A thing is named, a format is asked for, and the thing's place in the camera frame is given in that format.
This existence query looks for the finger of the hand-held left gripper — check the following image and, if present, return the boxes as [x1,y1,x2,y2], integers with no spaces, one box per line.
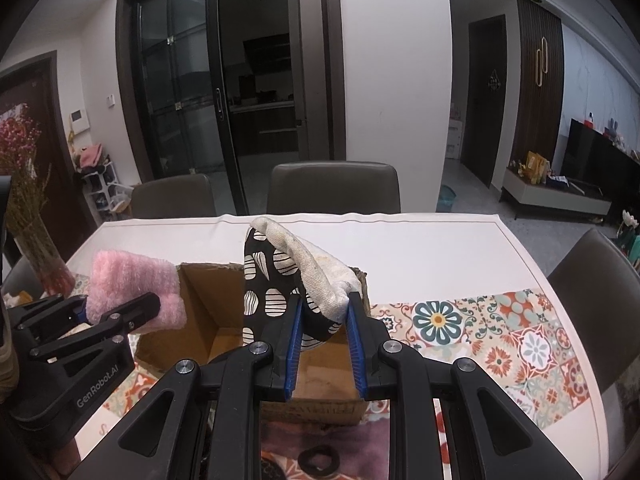
[29,291,162,362]
[12,295,90,344]

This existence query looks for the gold wall decoration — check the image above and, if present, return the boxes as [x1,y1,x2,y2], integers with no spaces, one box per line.
[535,39,549,88]

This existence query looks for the dried pink flowers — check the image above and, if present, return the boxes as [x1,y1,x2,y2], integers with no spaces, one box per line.
[0,104,53,261]

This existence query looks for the cardboard box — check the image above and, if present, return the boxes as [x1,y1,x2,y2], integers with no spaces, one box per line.
[135,260,372,426]

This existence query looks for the black patterned oven mitt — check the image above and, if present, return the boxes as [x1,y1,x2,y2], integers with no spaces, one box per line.
[242,216,361,348]

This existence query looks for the brown wooden door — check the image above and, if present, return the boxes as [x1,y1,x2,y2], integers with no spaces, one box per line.
[0,52,96,246]

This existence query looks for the white shoe rack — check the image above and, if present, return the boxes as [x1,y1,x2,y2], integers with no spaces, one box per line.
[80,164,132,226]

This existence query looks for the dark slatted wall panel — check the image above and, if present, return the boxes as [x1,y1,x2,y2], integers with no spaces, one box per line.
[492,0,563,201]

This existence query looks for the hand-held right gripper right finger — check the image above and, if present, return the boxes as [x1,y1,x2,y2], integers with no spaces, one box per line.
[346,291,568,480]

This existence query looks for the white television stand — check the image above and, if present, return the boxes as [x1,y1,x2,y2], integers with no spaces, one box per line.
[501,166,613,221]

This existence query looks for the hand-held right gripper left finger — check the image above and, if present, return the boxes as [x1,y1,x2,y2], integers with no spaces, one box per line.
[65,292,306,480]

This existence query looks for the pink fluffy cloth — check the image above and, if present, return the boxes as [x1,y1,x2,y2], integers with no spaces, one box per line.
[87,250,187,335]

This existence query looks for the glass vase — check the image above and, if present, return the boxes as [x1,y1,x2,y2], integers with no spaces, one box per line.
[20,230,76,296]

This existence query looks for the yellow boxes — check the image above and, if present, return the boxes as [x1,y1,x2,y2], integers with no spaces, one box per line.
[522,152,551,178]

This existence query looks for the dark sliding glass door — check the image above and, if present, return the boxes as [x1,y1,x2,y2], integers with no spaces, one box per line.
[117,0,346,217]

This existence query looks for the pink plush toy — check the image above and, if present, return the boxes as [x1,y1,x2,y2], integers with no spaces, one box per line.
[74,142,106,171]

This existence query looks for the black television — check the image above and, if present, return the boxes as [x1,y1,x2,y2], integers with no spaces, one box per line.
[560,117,640,206]

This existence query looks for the tile-patterned white tablecloth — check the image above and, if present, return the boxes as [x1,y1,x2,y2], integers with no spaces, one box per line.
[65,212,626,480]

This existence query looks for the black hair tie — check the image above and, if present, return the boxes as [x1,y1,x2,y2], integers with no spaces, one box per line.
[298,445,341,473]

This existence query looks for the dark room door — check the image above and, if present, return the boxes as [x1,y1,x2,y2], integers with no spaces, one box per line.
[460,15,508,188]

